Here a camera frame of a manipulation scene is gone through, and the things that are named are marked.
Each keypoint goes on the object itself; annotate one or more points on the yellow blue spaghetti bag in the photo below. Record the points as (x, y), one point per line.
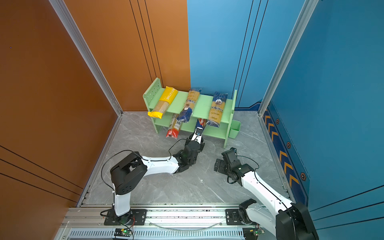
(189, 105)

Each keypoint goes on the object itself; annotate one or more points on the left circuit board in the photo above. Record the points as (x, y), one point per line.
(123, 234)

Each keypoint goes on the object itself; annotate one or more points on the blue yellow pasta bag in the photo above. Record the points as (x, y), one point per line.
(217, 109)

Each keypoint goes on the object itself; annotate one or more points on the blue Barilla spaghetti box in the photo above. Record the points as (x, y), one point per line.
(200, 124)

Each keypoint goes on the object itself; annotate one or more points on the green two-tier shelf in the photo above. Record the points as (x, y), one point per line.
(201, 110)

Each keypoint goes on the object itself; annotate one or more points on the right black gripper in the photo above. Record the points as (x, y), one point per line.
(220, 169)

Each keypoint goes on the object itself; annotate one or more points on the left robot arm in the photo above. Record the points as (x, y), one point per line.
(127, 174)

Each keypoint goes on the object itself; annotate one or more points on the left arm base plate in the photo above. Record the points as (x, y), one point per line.
(135, 217)

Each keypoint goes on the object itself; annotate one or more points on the red spaghetti bag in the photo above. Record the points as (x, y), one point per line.
(174, 127)

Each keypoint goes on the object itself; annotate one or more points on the right circuit board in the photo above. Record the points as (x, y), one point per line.
(252, 234)

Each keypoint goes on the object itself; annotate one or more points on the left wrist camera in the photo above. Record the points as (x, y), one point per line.
(198, 134)

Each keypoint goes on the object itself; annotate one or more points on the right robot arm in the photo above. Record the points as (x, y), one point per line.
(268, 209)

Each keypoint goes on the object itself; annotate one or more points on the aluminium front rail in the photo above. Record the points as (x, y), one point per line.
(168, 222)

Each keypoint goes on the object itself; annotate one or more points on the green side cup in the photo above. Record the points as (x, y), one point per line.
(234, 129)

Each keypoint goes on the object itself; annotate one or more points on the circuit board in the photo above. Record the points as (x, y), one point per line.
(123, 234)
(252, 234)

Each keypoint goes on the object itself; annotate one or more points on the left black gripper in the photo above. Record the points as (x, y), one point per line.
(201, 145)

